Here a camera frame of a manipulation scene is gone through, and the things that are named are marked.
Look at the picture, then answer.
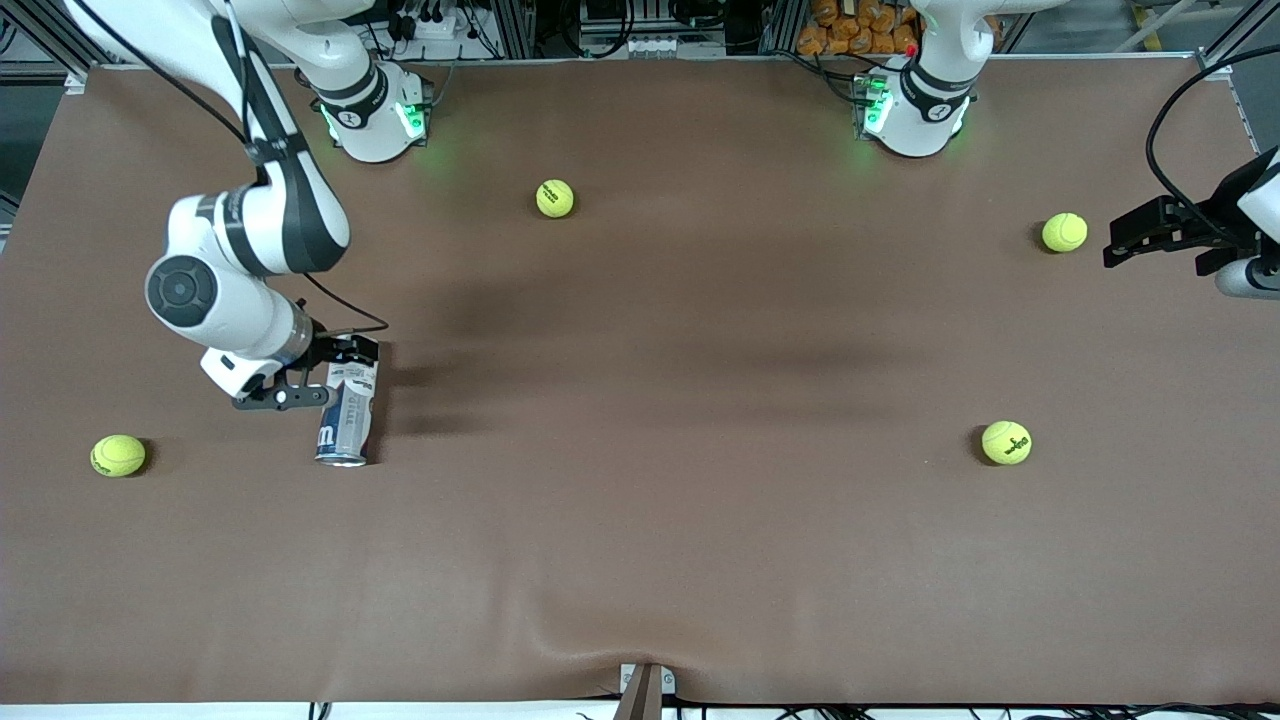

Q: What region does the clear tennis ball can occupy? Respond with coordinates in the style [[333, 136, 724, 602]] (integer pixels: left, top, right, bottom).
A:
[[314, 345, 382, 468]]

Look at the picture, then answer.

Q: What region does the brown table mat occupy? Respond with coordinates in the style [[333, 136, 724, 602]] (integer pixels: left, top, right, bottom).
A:
[[0, 55, 1280, 706]]

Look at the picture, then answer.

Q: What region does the white power strip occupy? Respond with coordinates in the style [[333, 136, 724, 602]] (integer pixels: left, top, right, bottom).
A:
[[395, 8, 463, 43]]

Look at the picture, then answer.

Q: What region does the pile of orange items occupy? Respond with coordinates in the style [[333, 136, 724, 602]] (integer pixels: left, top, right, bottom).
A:
[[797, 0, 921, 58]]

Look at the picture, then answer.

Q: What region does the white socket strip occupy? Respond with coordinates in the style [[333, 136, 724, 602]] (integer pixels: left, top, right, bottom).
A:
[[622, 36, 727, 59]]

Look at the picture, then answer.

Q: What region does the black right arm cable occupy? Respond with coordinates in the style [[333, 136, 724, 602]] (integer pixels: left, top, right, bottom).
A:
[[70, 0, 391, 341]]

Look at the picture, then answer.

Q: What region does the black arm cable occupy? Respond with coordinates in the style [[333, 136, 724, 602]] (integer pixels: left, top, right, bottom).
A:
[[1145, 45, 1280, 241], [70, 0, 391, 341]]

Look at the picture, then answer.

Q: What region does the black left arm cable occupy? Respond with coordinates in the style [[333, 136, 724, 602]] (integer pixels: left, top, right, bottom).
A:
[[1145, 45, 1280, 241]]

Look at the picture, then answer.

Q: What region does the aluminium frame post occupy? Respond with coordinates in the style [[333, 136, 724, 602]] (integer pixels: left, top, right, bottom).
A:
[[495, 0, 536, 59], [765, 0, 806, 56]]

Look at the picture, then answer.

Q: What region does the metal table edge bracket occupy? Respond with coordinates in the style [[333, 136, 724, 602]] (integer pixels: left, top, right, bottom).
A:
[[618, 662, 677, 720]]

